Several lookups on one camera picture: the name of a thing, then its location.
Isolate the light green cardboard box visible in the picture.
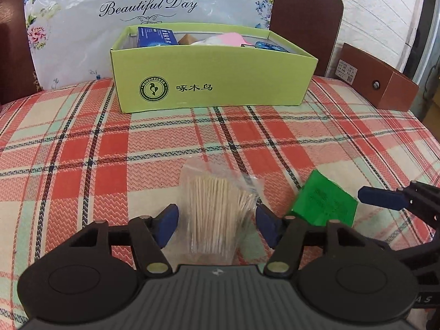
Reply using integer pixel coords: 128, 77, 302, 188
110, 24, 318, 114

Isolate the small green carton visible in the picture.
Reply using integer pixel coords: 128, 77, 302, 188
290, 169, 359, 228

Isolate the blue medicine box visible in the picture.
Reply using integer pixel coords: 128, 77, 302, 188
136, 26, 179, 47

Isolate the blue plastic box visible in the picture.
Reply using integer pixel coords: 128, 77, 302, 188
254, 41, 288, 53

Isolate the floral plastic bag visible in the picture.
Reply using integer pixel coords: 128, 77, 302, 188
23, 0, 280, 92

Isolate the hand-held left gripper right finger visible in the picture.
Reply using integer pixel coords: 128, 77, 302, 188
256, 203, 370, 277

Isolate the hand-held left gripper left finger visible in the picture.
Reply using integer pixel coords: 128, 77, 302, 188
69, 204, 180, 277

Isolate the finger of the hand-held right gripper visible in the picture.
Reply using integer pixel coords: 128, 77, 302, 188
357, 180, 440, 221

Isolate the brown cardboard box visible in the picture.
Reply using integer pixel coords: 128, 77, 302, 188
334, 43, 420, 111

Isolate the brown wooden headboard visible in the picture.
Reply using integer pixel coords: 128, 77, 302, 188
0, 0, 344, 105

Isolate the clear bag of toothpicks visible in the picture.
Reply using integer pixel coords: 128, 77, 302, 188
179, 160, 263, 265

